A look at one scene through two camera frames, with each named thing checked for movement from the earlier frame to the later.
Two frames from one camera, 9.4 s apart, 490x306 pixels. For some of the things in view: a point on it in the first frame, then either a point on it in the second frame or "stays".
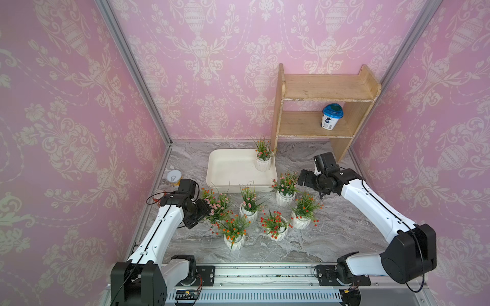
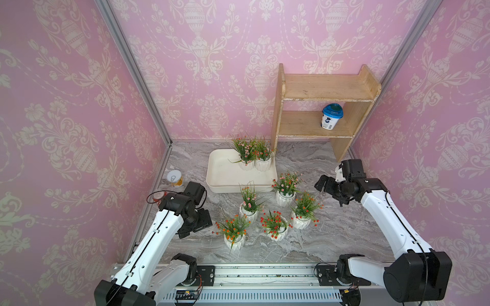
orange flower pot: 304,209 stays
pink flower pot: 217,203 -> 247,153
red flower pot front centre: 275,225 stays
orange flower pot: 235,231 stays
